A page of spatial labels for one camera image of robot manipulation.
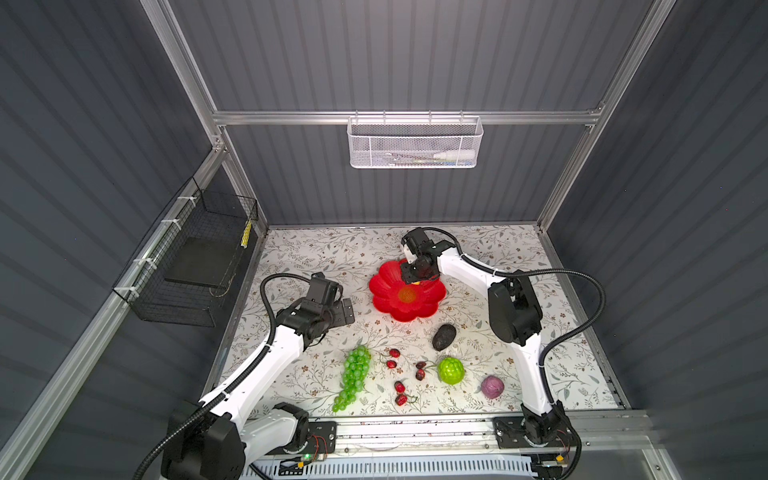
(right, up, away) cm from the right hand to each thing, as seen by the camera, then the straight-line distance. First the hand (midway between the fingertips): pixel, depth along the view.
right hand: (411, 275), depth 100 cm
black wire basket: (-59, +19, -21) cm, 65 cm away
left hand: (-22, -9, -17) cm, 29 cm away
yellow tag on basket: (-48, +13, -17) cm, 52 cm away
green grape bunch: (-16, -23, -19) cm, 34 cm away
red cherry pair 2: (-4, -31, -21) cm, 38 cm away
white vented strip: (+23, -44, -30) cm, 58 cm away
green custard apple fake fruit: (+9, -24, -22) cm, 33 cm away
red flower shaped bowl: (-3, -8, -2) cm, 9 cm away
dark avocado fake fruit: (+9, -17, -14) cm, 23 cm away
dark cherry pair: (+1, -26, -18) cm, 32 cm away
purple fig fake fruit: (+20, -27, -23) cm, 41 cm away
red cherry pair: (-5, -22, -13) cm, 26 cm away
